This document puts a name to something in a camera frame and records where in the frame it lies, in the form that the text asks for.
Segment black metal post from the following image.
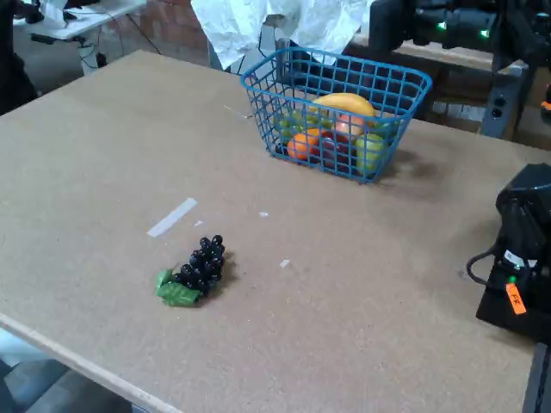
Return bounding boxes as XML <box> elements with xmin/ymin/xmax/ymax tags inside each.
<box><xmin>522</xmin><ymin>342</ymin><xmax>551</xmax><ymax>413</ymax></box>

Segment black chair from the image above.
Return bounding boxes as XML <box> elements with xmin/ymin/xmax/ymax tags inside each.
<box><xmin>0</xmin><ymin>0</ymin><xmax>39</xmax><ymax>116</ymax></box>

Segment blue wire basket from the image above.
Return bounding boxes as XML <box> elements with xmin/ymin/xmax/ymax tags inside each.
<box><xmin>240</xmin><ymin>46</ymin><xmax>433</xmax><ymax>185</ymax></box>

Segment orange toy mango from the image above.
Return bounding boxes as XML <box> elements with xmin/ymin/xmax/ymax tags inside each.
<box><xmin>286</xmin><ymin>128</ymin><xmax>322</xmax><ymax>163</ymax></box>

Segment thin white tape strip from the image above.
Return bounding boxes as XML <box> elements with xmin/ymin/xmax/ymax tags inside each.
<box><xmin>223</xmin><ymin>105</ymin><xmax>254</xmax><ymax>120</ymax></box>

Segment white crumpled sheet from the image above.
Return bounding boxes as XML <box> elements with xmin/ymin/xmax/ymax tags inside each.
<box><xmin>190</xmin><ymin>0</ymin><xmax>371</xmax><ymax>72</ymax></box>

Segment pink toy peach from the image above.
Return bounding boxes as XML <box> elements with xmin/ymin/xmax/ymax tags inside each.
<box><xmin>334</xmin><ymin>114</ymin><xmax>367</xmax><ymax>139</ymax></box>

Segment orange label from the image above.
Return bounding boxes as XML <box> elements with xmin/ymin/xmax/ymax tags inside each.
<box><xmin>505</xmin><ymin>282</ymin><xmax>529</xmax><ymax>315</ymax></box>

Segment white background table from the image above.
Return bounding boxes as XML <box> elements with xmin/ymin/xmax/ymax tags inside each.
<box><xmin>12</xmin><ymin>0</ymin><xmax>147</xmax><ymax>77</ymax></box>

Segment black base cable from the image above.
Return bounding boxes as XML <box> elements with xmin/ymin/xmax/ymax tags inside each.
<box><xmin>467</xmin><ymin>249</ymin><xmax>503</xmax><ymax>287</ymax></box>

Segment green toy grapes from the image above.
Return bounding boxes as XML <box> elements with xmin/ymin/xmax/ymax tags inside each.
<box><xmin>275</xmin><ymin>109</ymin><xmax>335</xmax><ymax>139</ymax></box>

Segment black toy grapes with leaf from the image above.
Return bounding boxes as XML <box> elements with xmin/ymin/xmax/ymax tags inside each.
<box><xmin>154</xmin><ymin>234</ymin><xmax>227</xmax><ymax>309</ymax></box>

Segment dark red toy pomegranate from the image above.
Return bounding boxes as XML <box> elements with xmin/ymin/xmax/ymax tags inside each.
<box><xmin>316</xmin><ymin>131</ymin><xmax>358</xmax><ymax>169</ymax></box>

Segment long white tape strip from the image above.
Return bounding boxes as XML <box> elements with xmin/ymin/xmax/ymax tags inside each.
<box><xmin>146</xmin><ymin>197</ymin><xmax>199</xmax><ymax>238</ymax></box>

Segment green toy fruit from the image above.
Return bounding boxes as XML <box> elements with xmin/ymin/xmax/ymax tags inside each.
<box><xmin>355</xmin><ymin>132</ymin><xmax>387</xmax><ymax>176</ymax></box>

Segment yellow toy banana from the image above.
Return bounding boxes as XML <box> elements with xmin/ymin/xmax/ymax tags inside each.
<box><xmin>310</xmin><ymin>92</ymin><xmax>378</xmax><ymax>128</ymax></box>

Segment white crumpled paper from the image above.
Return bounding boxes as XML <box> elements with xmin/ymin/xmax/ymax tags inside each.
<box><xmin>40</xmin><ymin>0</ymin><xmax>70</xmax><ymax>29</ymax></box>

